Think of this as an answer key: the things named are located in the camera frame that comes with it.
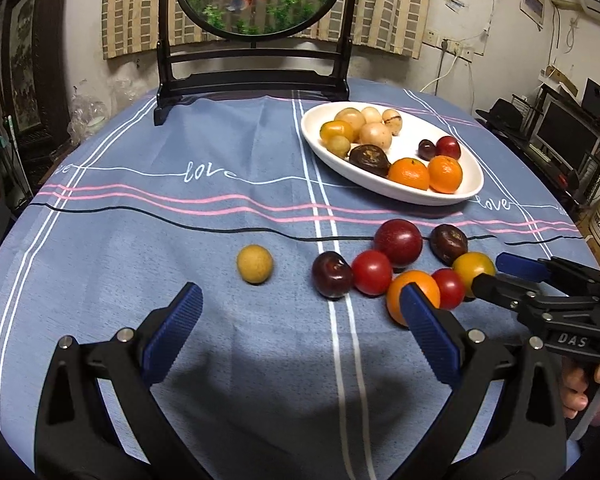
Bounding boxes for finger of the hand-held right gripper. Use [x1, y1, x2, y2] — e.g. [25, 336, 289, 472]
[472, 273, 541, 313]
[496, 252, 600, 283]

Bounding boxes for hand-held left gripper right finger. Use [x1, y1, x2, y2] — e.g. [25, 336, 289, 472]
[399, 282, 567, 480]

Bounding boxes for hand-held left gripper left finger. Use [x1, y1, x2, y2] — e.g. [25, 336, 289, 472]
[34, 281, 204, 480]

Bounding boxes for orange tomato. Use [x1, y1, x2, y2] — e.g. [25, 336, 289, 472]
[452, 252, 496, 300]
[386, 270, 441, 328]

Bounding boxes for dark red plum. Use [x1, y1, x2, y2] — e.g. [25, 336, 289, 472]
[435, 135, 462, 160]

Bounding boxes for mandarin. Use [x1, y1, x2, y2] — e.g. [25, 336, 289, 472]
[427, 155, 464, 194]
[388, 157, 431, 191]

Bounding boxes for white oval plate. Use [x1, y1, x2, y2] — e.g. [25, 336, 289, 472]
[300, 101, 485, 206]

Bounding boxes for large pale yellow fruit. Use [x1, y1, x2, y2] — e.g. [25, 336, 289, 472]
[358, 122, 393, 152]

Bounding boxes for red tomato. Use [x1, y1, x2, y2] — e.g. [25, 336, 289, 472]
[351, 250, 394, 296]
[431, 268, 466, 311]

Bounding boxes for dark brown mangosteen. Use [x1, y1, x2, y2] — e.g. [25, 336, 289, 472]
[429, 224, 469, 267]
[349, 144, 392, 178]

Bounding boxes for large red plum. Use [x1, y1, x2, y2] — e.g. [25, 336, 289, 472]
[374, 219, 424, 268]

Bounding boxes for blue striped tablecloth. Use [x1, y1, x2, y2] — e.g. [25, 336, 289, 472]
[0, 77, 600, 480]

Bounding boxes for tan longan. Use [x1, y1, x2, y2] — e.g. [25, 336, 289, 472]
[237, 244, 274, 285]

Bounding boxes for dark purple plum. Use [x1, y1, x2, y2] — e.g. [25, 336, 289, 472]
[312, 251, 354, 299]

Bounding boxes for black computer monitor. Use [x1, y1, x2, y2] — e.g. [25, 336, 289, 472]
[530, 97, 600, 171]

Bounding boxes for black hat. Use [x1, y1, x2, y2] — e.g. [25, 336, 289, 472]
[475, 99, 526, 133]

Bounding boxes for black speaker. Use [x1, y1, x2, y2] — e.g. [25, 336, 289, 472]
[580, 78, 600, 123]

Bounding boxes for clear plastic bag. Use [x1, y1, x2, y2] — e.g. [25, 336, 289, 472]
[67, 77, 113, 141]

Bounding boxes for dark framed painting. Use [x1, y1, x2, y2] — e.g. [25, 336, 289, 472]
[0, 0, 73, 146]

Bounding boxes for beige striped curtain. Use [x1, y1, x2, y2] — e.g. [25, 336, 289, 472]
[101, 0, 436, 61]

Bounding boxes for white cable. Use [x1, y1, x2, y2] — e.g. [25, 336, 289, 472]
[420, 52, 461, 96]

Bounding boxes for white wall power outlet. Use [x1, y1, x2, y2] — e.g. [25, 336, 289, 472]
[425, 30, 481, 58]

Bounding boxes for white framed wall notice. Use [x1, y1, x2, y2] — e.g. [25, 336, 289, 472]
[520, 0, 546, 26]

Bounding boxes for white wall appliance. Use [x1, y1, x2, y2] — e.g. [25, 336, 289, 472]
[552, 0, 600, 23]

